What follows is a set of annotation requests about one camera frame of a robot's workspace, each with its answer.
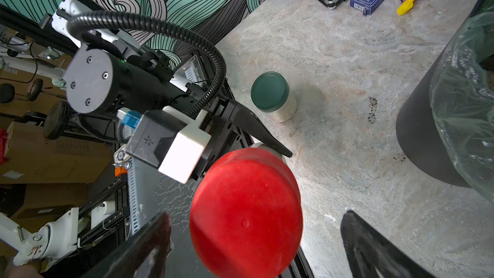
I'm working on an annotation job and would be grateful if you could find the clear plastic bin liner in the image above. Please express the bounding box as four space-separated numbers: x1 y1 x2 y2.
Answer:
429 0 493 202

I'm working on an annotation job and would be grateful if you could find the green-lidded oatmeal jar left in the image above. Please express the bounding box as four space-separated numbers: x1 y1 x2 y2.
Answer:
250 72 297 123

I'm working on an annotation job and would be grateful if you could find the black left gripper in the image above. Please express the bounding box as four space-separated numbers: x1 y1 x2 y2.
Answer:
192 96 293 181

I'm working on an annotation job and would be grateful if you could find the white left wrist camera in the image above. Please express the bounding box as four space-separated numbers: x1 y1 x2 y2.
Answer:
117 106 211 184

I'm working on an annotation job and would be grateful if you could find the white slotted cable duct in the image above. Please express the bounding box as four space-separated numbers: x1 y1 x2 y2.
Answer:
127 159 140 235

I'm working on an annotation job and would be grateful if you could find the black trash bin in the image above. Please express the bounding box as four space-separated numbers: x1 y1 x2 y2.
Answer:
396 0 493 188

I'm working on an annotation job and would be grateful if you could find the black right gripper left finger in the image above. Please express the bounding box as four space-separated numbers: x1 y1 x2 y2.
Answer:
84 212 172 277

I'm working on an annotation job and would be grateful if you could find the black corrugated left cable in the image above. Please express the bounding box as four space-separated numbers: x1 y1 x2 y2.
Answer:
66 10 228 118

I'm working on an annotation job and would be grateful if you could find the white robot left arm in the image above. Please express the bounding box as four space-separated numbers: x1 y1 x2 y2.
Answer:
1 0 292 183

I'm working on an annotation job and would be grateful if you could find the red jar lid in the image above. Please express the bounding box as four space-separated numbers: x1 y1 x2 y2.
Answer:
190 148 303 277

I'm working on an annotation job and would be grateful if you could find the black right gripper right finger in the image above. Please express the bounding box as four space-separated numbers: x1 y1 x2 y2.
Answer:
340 211 433 277

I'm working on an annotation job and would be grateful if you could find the cardboard box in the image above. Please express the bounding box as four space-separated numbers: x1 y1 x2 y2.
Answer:
1 122 113 184

